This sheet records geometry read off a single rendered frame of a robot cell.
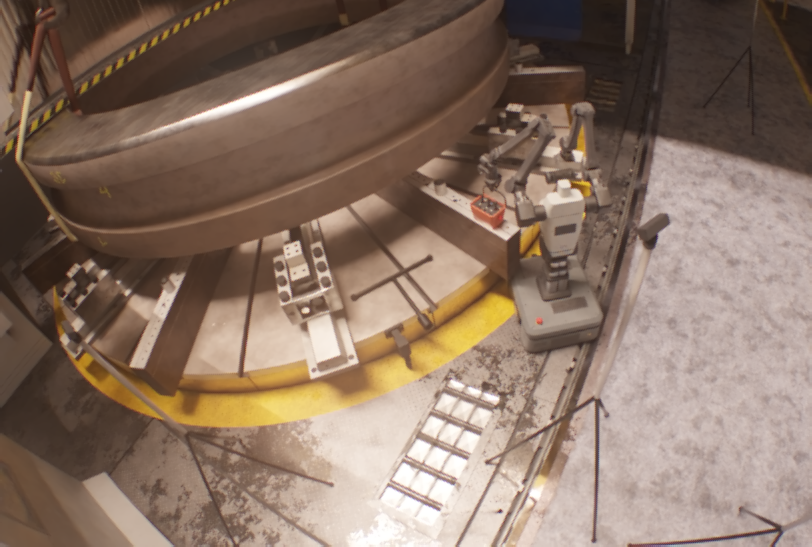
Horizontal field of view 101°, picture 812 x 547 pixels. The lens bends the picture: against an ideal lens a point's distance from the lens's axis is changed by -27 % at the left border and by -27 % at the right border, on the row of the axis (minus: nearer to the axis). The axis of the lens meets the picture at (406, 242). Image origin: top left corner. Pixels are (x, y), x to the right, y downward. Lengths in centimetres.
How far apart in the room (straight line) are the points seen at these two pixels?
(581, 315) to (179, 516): 295
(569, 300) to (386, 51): 192
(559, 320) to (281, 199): 188
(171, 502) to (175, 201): 203
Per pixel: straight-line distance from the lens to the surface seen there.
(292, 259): 285
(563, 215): 255
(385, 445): 293
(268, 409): 330
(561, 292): 306
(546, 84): 485
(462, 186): 384
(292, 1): 694
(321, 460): 301
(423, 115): 316
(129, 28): 496
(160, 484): 352
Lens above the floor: 269
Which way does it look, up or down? 44 degrees down
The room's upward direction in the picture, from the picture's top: 13 degrees counter-clockwise
